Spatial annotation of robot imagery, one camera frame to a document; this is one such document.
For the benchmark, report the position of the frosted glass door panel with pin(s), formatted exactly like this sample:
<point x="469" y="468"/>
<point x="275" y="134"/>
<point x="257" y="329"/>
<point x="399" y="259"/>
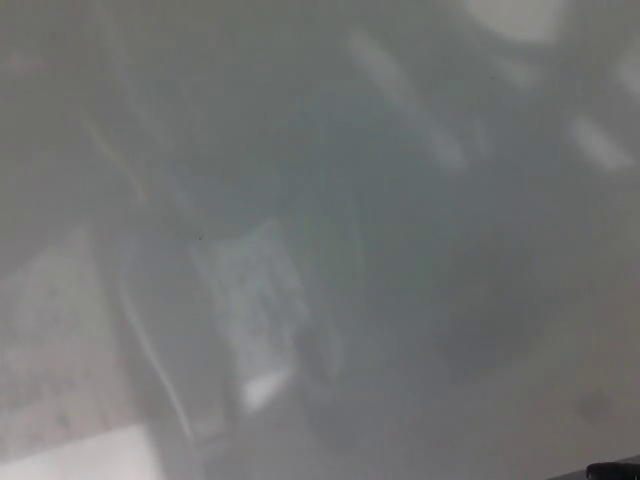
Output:
<point x="320" y="225"/>

